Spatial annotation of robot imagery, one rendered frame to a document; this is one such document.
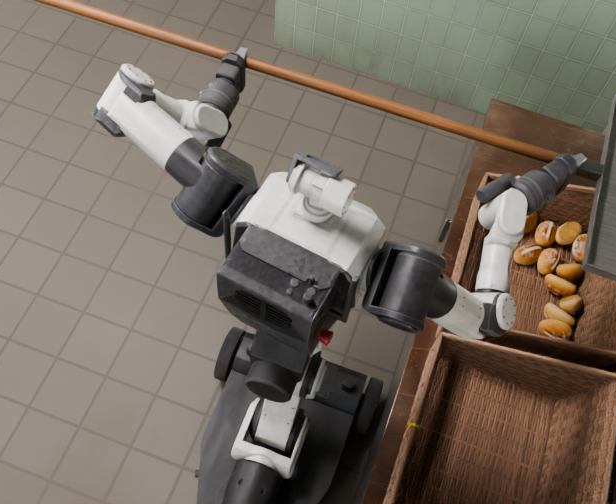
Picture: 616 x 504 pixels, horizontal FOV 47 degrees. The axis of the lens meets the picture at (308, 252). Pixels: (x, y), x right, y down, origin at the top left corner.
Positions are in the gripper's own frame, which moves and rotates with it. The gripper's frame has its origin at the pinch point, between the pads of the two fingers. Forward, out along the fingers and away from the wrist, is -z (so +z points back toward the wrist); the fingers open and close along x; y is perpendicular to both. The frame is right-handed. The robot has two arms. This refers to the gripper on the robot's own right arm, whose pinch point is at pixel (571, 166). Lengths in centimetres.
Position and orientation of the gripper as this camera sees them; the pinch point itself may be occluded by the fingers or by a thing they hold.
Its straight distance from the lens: 185.0
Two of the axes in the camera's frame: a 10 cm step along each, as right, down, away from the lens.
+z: -8.1, 4.7, -3.4
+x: 0.7, -5.0, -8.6
